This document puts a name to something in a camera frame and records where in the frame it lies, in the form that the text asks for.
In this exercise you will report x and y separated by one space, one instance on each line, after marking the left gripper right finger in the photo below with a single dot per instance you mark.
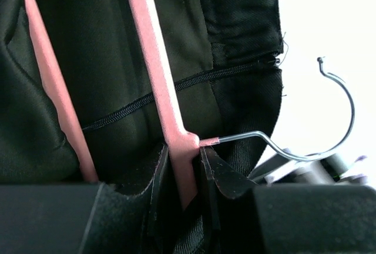
229 211

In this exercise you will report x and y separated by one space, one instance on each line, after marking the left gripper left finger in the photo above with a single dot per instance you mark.
138 221

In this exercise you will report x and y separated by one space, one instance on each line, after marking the large black skirt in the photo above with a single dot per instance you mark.
223 57

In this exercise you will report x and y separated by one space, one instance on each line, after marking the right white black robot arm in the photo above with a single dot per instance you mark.
335 169

